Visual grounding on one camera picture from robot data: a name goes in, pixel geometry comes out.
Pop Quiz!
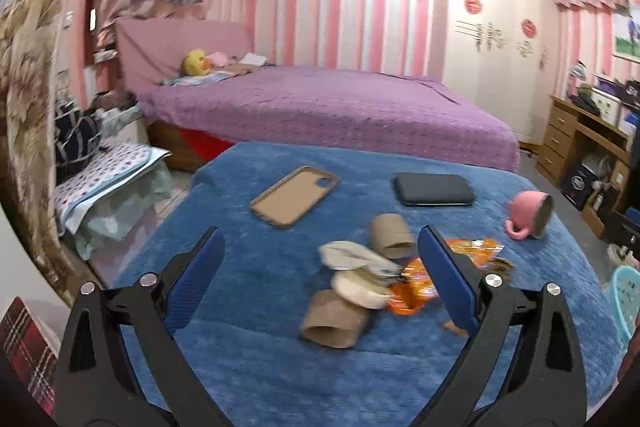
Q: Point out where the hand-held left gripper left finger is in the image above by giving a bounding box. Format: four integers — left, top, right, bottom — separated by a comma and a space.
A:
52, 226, 226, 427

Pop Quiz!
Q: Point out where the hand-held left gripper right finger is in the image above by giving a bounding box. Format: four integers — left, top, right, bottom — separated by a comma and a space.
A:
418, 225, 587, 427

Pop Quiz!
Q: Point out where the orange snack wrapper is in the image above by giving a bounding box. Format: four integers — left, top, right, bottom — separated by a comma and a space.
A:
444, 238, 515, 280

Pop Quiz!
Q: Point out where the orange plastic cup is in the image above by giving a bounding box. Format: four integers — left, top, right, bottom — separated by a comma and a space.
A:
389, 257, 442, 315

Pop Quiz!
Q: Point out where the cream paper wad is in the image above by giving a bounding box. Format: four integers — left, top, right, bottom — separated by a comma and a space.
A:
331, 269, 392, 309

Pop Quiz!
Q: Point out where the white tissue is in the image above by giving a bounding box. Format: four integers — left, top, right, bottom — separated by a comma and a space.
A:
319, 241, 402, 279

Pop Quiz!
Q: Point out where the short cardboard tube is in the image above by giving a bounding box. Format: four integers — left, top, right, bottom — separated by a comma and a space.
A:
300, 289, 371, 350

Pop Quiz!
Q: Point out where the teal plastic basket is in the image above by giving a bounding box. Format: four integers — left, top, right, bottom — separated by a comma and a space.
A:
606, 267, 640, 349

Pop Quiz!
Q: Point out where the brown paper scrap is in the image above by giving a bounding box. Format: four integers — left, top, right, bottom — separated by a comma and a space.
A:
440, 319, 470, 339

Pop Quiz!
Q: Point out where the torn cardboard tube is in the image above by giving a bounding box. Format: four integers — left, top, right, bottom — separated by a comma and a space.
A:
370, 213, 417, 259

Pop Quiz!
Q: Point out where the dark blue flat case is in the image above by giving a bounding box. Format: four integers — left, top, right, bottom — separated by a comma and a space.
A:
393, 173, 475, 208

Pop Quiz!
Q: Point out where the green cloth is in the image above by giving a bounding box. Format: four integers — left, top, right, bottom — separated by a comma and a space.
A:
75, 162, 174, 260

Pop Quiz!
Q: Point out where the pink mug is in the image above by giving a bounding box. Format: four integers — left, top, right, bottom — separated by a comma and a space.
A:
505, 191, 555, 241

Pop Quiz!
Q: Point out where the beige phone case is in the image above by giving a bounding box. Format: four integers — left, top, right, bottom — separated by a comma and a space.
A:
250, 165, 342, 229

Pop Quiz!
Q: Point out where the blue fleece blanket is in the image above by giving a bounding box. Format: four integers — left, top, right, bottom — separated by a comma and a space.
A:
112, 141, 626, 427

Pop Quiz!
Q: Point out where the polka dot cloth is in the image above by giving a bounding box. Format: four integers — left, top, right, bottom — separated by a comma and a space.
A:
54, 142, 172, 230

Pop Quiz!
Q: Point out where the black box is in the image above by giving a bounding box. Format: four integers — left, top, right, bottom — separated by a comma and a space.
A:
561, 162, 597, 211

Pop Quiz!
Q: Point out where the dark plaid bag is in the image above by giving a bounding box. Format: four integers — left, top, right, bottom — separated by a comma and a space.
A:
54, 107, 104, 174

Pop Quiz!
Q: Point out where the black chair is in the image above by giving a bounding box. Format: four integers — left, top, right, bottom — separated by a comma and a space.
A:
600, 207, 640, 249

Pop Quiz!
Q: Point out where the wooden desk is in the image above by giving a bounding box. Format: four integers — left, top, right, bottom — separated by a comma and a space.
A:
536, 94, 633, 239

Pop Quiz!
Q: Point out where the red plaid box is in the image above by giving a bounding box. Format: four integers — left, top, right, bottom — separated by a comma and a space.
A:
0, 297, 60, 419

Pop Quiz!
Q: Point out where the purple bed cover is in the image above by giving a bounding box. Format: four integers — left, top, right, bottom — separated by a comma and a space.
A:
137, 66, 521, 174

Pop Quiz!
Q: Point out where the yellow duck plush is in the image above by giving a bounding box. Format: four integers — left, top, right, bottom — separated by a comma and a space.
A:
181, 49, 211, 76

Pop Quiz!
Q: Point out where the white wardrobe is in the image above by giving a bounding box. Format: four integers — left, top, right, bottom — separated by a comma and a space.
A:
442, 0, 558, 146

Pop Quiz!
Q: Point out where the pink headboard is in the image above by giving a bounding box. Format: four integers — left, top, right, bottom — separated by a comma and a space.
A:
115, 18, 253, 94

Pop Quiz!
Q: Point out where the white storage box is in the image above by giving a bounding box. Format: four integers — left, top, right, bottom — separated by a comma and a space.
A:
590, 87, 622, 126

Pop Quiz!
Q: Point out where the floral curtain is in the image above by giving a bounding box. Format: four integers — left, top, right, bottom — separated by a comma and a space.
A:
0, 0, 101, 305

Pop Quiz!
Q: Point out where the wall poster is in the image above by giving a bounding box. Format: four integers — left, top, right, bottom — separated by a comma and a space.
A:
612, 4, 640, 60

